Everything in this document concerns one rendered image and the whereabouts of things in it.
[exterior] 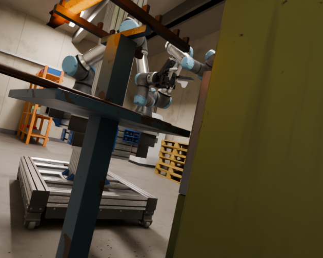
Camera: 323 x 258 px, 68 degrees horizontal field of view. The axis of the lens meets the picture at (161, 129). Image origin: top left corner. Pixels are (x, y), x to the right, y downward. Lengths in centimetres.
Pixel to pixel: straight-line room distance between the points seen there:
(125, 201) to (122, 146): 38
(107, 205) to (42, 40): 785
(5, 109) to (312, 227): 859
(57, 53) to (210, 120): 869
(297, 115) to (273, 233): 20
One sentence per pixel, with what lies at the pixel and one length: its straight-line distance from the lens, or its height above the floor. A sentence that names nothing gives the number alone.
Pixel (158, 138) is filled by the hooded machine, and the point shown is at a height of 80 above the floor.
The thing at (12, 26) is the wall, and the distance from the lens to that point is 913.
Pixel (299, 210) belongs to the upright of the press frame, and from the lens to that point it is 44.
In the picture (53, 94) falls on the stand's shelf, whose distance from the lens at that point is 46.
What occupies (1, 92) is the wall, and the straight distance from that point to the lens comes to 877.
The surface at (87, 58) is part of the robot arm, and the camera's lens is 157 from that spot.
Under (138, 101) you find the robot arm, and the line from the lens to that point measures 136.
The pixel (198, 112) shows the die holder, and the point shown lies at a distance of 86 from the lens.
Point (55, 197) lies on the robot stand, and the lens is 157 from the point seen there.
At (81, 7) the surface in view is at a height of 93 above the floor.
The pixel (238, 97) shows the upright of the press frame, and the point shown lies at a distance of 50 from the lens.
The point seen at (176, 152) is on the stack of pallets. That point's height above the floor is 55.
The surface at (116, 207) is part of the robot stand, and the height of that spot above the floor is 15.
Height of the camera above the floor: 62
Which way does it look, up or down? 4 degrees up
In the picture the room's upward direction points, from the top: 12 degrees clockwise
